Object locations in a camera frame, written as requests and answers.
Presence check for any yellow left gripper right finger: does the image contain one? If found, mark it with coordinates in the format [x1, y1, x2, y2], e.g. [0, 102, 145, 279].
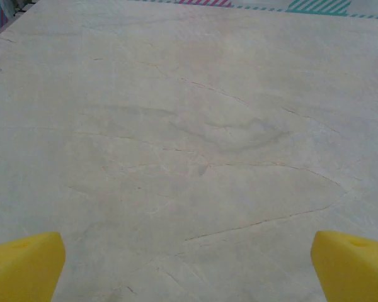
[311, 230, 378, 302]

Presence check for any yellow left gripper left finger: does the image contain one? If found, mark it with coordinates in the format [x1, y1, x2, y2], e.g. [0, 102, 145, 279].
[0, 232, 66, 302]

